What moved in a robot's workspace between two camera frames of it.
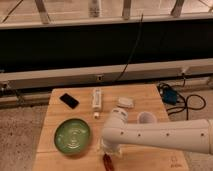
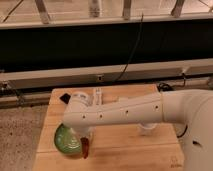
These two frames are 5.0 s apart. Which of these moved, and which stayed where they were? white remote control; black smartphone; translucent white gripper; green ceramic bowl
Moved: translucent white gripper
Stayed: white remote control; green ceramic bowl; black smartphone
